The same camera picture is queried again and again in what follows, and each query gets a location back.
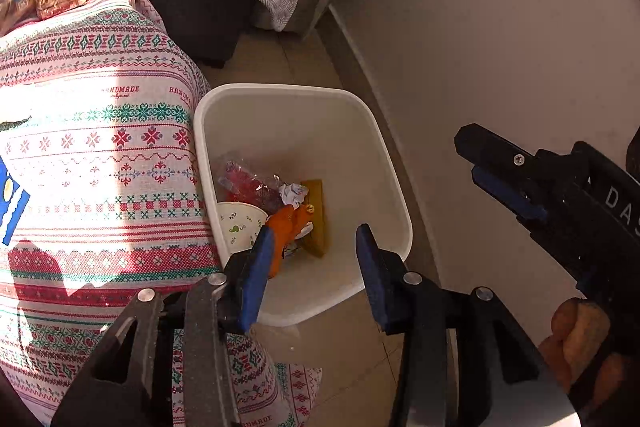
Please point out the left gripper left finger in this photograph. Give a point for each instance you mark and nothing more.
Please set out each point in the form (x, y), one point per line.
(247, 275)

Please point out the blue almond snack box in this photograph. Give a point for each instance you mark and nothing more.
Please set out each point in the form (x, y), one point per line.
(14, 199)

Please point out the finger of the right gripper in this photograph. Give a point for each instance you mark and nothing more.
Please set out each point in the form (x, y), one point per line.
(509, 162)
(518, 204)

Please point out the white plastic trash bin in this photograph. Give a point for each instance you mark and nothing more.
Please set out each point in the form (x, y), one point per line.
(324, 139)

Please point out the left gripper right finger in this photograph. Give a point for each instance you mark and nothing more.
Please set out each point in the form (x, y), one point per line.
(383, 276)

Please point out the patterned knitted tablecloth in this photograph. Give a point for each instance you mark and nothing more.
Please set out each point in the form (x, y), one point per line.
(112, 290)

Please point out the yellow snack bag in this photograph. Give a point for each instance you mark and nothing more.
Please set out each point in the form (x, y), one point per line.
(315, 216)

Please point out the person's right hand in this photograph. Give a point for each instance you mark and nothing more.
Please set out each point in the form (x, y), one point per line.
(578, 330)

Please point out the blue lined paper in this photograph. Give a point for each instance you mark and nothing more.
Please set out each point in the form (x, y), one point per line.
(293, 194)

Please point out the white paper cup with prints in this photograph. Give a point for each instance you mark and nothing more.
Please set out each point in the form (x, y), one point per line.
(240, 224)

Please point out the clear crushed plastic bottle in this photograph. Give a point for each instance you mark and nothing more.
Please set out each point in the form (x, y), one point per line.
(237, 181)

